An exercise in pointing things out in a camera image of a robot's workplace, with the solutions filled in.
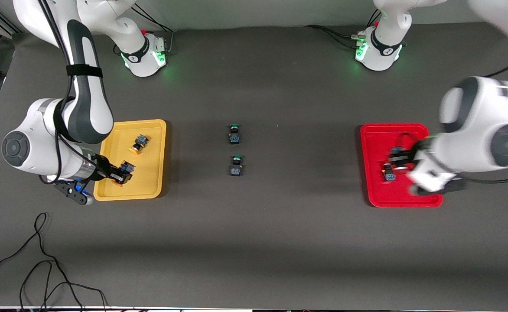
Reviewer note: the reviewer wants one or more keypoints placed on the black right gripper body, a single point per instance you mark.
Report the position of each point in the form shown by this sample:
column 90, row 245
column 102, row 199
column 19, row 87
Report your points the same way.
column 103, row 168

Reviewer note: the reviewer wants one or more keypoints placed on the yellow push button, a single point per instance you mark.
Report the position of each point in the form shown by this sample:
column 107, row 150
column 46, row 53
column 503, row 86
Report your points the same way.
column 139, row 143
column 126, row 168

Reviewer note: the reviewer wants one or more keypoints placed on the red mushroom push button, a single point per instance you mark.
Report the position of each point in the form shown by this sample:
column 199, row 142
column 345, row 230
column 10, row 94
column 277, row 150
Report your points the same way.
column 389, row 172

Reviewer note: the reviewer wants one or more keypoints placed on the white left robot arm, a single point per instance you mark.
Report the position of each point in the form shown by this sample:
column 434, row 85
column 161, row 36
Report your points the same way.
column 488, row 112

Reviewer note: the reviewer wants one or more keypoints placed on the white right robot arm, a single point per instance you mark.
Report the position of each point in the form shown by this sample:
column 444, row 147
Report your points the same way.
column 33, row 147

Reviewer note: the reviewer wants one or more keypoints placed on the red plastic tray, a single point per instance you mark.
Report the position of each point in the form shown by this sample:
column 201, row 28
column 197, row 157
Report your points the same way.
column 375, row 143

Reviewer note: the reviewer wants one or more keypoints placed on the yellow plastic tray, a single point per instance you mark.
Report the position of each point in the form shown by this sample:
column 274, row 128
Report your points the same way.
column 152, row 173

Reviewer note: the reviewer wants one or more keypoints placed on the green push button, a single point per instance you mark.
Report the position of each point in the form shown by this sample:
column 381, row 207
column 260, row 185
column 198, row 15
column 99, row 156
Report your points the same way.
column 235, row 134
column 236, row 166

